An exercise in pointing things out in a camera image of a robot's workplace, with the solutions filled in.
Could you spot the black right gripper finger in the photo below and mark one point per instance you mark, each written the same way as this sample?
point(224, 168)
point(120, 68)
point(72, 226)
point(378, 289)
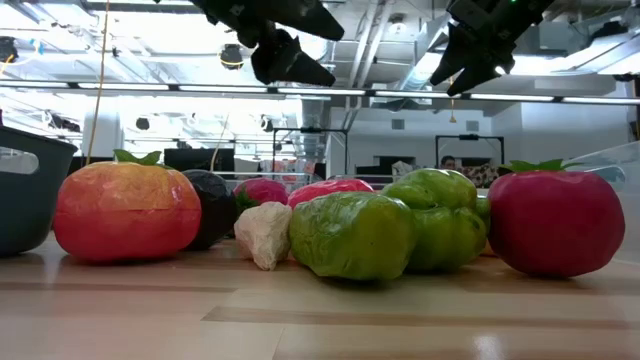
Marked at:
point(480, 75)
point(457, 55)

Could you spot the black metal frame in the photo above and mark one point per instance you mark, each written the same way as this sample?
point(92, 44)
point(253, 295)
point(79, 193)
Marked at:
point(470, 136)

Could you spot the orange red mango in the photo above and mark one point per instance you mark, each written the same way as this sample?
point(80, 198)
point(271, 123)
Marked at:
point(330, 189)

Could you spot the red strawberry with green top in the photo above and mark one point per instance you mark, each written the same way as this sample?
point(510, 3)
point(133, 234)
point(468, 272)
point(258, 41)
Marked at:
point(265, 192)

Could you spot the spotted cloth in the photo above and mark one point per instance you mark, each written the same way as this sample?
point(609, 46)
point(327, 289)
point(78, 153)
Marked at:
point(477, 176)

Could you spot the large orange tomato toy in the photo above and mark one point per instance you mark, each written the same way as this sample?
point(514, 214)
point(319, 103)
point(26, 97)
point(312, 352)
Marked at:
point(125, 210)

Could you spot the person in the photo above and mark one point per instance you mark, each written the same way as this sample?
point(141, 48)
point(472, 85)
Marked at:
point(448, 161)

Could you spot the small white garlic bulb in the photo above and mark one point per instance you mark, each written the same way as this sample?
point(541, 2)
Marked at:
point(262, 235)

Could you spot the long ceiling light bar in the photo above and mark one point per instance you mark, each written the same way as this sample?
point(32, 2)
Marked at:
point(380, 93)

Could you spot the red tomato with green leaves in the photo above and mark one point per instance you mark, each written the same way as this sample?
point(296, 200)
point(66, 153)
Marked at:
point(555, 225)

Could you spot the smooth silver ventilation duct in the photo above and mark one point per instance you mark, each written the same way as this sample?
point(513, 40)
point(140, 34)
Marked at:
point(420, 70)

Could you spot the frosted clear plastic bin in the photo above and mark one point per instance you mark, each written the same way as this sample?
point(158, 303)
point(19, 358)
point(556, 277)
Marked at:
point(631, 210)

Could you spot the green bell pepper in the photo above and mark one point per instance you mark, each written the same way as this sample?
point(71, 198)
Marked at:
point(350, 235)

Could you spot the black dome ceiling camera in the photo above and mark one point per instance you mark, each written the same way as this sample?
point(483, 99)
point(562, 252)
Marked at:
point(231, 56)

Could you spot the black screen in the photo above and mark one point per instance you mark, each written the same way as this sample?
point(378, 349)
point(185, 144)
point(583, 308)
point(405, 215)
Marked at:
point(200, 159)

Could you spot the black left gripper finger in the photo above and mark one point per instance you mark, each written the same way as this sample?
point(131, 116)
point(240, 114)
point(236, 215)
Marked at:
point(310, 20)
point(285, 62)

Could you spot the teal plastic basket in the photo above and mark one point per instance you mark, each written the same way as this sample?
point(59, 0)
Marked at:
point(30, 210)

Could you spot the dark purple plum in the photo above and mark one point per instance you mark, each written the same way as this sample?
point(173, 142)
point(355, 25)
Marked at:
point(215, 210)

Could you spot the corrugated silver ventilation duct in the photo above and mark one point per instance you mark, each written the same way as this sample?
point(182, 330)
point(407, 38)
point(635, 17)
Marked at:
point(322, 50)

